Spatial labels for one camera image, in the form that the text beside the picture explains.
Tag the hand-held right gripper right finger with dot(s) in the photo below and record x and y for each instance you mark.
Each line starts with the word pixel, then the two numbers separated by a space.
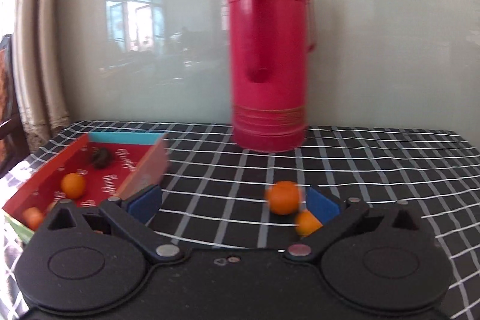
pixel 321 206

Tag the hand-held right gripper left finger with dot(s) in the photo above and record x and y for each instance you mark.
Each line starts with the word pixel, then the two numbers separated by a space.
pixel 144 205

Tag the small orange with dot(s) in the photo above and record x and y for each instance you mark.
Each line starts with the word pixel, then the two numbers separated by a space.
pixel 284 197
pixel 73 185
pixel 307 223

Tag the green cardboard box red inside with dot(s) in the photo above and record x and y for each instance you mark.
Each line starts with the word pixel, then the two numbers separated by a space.
pixel 112 170

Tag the dark brown dried fruit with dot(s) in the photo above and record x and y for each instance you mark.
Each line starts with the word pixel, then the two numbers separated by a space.
pixel 100 157

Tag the orange fruit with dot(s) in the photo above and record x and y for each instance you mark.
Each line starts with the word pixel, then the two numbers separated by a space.
pixel 33 218

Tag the black white grid tablecloth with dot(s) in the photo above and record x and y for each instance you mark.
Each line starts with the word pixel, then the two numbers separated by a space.
pixel 375 162

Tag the red thermos flask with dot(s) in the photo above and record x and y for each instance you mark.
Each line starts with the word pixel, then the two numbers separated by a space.
pixel 268 54

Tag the beige lace curtain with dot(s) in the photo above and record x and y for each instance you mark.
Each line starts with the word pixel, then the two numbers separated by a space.
pixel 41 42

